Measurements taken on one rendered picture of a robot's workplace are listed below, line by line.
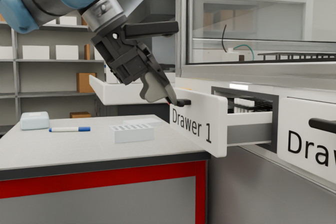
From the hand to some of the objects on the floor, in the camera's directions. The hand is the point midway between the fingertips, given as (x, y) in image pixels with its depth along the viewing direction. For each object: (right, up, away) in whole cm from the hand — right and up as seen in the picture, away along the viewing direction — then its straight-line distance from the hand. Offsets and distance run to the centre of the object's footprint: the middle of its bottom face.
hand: (172, 97), depth 64 cm
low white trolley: (-26, -88, +44) cm, 101 cm away
